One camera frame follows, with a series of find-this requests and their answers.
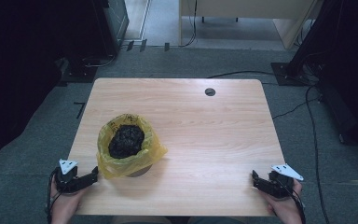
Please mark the black computer tower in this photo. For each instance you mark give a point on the black computer tower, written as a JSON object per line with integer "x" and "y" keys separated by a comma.
{"x": 115, "y": 25}

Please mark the dark curtain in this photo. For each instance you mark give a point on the dark curtain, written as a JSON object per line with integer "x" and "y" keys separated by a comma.
{"x": 15, "y": 62}

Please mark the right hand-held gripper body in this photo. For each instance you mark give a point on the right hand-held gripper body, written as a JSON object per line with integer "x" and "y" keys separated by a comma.
{"x": 282, "y": 183}

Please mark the person's left hand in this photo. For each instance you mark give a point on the person's left hand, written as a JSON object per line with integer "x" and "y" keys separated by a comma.
{"x": 63, "y": 207}

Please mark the yellow bag lined bin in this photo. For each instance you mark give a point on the yellow bag lined bin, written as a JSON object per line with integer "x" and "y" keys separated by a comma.
{"x": 124, "y": 165}

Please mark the black metal stand base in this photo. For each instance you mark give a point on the black metal stand base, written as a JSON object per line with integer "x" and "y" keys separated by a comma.
{"x": 80, "y": 74}
{"x": 289, "y": 76}

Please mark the black crumpled contents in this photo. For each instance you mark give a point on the black crumpled contents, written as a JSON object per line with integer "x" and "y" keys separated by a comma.
{"x": 126, "y": 141}

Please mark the beige wooden desk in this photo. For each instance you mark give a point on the beige wooden desk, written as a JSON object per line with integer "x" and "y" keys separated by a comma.
{"x": 248, "y": 7}

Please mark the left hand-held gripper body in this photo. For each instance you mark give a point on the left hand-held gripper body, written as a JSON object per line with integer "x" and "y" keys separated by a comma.
{"x": 66, "y": 182}

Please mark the person's right hand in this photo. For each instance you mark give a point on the person's right hand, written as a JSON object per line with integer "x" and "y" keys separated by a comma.
{"x": 287, "y": 208}

